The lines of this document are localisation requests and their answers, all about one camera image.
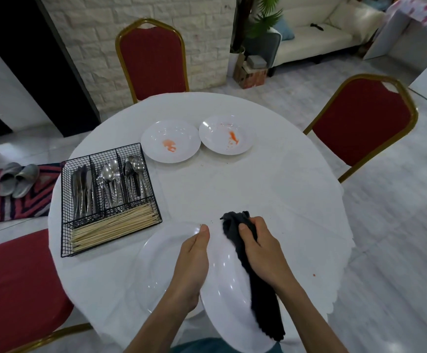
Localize orange brown crate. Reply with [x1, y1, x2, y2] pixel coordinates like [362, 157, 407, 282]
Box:
[241, 68, 269, 90]

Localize bundle of wooden chopsticks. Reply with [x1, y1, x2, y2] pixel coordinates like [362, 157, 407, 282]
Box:
[70, 202, 161, 253]

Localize black cleaning cloth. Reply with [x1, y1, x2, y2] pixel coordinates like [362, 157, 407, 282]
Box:
[219, 211, 286, 342]

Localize person's left forearm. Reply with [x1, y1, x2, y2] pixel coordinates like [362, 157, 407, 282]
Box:
[125, 294, 203, 353]

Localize white round tablecloth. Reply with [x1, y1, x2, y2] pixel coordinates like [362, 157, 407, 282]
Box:
[47, 92, 355, 346]

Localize small grey box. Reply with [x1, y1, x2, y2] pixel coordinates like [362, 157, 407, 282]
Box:
[245, 54, 268, 70]

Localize person's blue trousers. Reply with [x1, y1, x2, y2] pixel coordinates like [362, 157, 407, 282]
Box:
[169, 337, 284, 353]

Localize potted palm in white pot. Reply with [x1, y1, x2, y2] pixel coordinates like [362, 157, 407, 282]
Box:
[228, 0, 284, 77]

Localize person's right hand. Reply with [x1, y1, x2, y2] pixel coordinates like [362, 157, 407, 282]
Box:
[238, 216, 301, 297]

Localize person's left hand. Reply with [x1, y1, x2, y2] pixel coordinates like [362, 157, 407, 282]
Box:
[161, 224, 211, 315]

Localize red gold banquet chair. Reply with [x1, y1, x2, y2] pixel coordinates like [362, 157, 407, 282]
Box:
[0, 228, 93, 353]
[303, 73, 419, 183]
[115, 18, 190, 104]

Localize grey slipper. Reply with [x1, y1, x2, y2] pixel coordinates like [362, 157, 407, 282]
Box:
[11, 164, 40, 199]
[0, 162, 23, 197]

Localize blue cushion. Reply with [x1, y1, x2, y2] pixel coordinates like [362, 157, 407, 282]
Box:
[276, 18, 295, 42]

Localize black wire cutlery basket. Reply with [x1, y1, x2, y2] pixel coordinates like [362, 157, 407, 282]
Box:
[60, 143, 162, 258]

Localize cream sofa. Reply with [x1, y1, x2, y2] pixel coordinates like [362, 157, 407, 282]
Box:
[270, 0, 387, 76]

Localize white plate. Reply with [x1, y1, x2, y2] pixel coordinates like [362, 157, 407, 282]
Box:
[133, 221, 209, 320]
[198, 114, 255, 156]
[140, 119, 202, 164]
[198, 229, 286, 353]

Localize pink striped rug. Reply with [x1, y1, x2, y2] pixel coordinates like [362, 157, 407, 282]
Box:
[0, 163, 64, 225]

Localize colourful fabric heap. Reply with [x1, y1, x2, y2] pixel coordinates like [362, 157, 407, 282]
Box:
[355, 0, 398, 11]

